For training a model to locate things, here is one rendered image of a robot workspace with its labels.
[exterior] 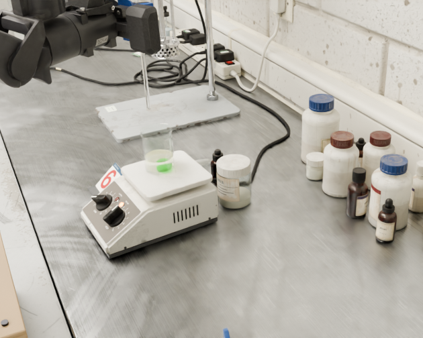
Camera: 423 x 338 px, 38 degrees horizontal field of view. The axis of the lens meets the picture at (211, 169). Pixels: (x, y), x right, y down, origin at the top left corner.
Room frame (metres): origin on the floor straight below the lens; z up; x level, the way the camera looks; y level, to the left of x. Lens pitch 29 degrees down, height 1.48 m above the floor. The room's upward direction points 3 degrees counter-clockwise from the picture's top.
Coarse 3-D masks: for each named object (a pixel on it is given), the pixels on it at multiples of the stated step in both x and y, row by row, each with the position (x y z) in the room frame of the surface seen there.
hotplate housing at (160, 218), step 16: (128, 192) 0.85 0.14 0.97; (192, 192) 0.84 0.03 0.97; (208, 192) 0.84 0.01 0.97; (144, 208) 0.80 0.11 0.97; (160, 208) 0.81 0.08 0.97; (176, 208) 0.82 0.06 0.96; (192, 208) 0.83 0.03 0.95; (208, 208) 0.84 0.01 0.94; (128, 224) 0.78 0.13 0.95; (144, 224) 0.79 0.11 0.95; (160, 224) 0.80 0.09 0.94; (176, 224) 0.82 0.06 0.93; (192, 224) 0.83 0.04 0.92; (112, 240) 0.77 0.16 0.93; (128, 240) 0.78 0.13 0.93; (144, 240) 0.79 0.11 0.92; (160, 240) 0.81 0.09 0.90; (112, 256) 0.77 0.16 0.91
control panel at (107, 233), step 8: (112, 184) 0.89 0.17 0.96; (104, 192) 0.88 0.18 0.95; (112, 192) 0.87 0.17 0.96; (120, 192) 0.86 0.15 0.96; (112, 200) 0.86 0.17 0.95; (120, 200) 0.85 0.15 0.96; (128, 200) 0.84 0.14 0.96; (88, 208) 0.87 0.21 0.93; (112, 208) 0.84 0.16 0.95; (128, 208) 0.82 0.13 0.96; (136, 208) 0.81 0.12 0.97; (88, 216) 0.85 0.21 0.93; (96, 216) 0.84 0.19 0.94; (128, 216) 0.80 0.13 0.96; (136, 216) 0.79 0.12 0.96; (96, 224) 0.82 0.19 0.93; (104, 224) 0.81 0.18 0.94; (120, 224) 0.79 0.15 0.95; (104, 232) 0.79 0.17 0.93; (112, 232) 0.78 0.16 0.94; (104, 240) 0.78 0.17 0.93
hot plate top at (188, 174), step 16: (176, 160) 0.92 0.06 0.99; (192, 160) 0.92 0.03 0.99; (128, 176) 0.87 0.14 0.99; (144, 176) 0.87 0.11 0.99; (160, 176) 0.87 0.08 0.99; (176, 176) 0.86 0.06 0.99; (192, 176) 0.86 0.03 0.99; (208, 176) 0.86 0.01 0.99; (144, 192) 0.82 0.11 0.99; (160, 192) 0.81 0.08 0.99; (176, 192) 0.82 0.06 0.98
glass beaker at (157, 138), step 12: (144, 132) 0.91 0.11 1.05; (156, 132) 0.92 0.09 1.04; (168, 132) 0.88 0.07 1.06; (144, 144) 0.88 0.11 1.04; (156, 144) 0.87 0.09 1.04; (168, 144) 0.88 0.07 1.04; (144, 156) 0.88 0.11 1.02; (156, 156) 0.87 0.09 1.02; (168, 156) 0.88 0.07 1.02; (156, 168) 0.87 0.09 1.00; (168, 168) 0.88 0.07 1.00
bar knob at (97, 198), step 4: (92, 196) 0.86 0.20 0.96; (96, 196) 0.86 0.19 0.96; (100, 196) 0.85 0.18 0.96; (104, 196) 0.85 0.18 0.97; (108, 196) 0.86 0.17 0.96; (96, 200) 0.85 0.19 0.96; (100, 200) 0.85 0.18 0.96; (104, 200) 0.85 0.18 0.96; (108, 200) 0.85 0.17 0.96; (96, 204) 0.86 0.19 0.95; (100, 204) 0.86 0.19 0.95; (104, 204) 0.85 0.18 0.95; (108, 204) 0.85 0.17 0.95; (96, 208) 0.85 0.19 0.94; (100, 208) 0.85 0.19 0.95; (104, 208) 0.84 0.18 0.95
